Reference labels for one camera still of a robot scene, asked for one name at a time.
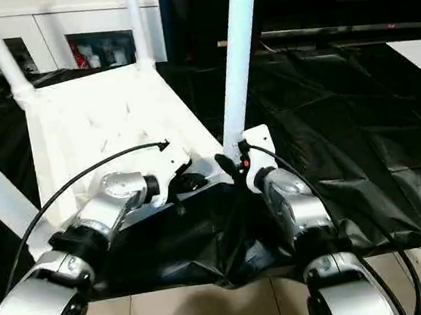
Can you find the white plastic table top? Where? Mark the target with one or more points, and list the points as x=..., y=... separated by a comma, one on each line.
x=114, y=111

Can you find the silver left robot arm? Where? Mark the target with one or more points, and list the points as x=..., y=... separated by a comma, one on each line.
x=102, y=208

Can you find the small tan label tag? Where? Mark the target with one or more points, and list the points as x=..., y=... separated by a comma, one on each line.
x=222, y=43

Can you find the black plastic sheet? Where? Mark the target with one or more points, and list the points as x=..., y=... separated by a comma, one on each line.
x=363, y=128

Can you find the metal rod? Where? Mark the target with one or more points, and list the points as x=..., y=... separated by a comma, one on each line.
x=333, y=30

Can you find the white flat board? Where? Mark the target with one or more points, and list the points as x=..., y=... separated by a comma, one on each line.
x=419, y=57

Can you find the white glass-door cabinet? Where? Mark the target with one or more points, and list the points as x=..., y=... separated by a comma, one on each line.
x=46, y=20

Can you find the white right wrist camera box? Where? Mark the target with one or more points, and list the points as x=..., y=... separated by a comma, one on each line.
x=258, y=142

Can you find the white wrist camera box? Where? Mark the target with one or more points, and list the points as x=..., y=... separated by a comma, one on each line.
x=174, y=158
x=258, y=142

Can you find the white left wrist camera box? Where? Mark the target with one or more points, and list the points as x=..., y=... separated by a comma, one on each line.
x=174, y=158

